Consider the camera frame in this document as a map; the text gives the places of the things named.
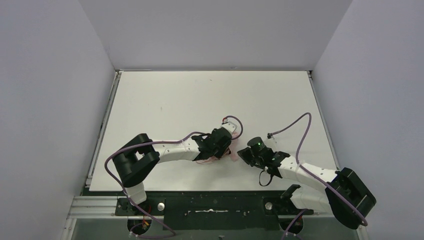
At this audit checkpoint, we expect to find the pink folding umbrella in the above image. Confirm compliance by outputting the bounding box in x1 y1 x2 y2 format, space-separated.
191 128 238 164

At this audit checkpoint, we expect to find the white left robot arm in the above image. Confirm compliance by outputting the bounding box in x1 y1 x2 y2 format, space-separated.
107 124 236 206

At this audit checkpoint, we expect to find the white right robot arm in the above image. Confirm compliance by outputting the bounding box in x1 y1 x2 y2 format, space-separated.
237 137 377 230

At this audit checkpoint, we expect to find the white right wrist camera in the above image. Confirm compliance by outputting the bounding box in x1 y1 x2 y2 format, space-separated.
264 133 278 148

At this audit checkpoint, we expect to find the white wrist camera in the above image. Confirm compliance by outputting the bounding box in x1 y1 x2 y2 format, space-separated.
264 133 278 148
221 120 240 138

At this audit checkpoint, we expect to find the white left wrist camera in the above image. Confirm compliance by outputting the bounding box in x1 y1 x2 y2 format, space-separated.
221 120 240 138

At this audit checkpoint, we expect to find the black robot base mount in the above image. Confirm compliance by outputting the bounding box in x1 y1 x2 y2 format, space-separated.
115 184 301 231

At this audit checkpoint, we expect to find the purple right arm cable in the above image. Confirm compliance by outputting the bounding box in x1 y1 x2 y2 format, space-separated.
266 112 369 240

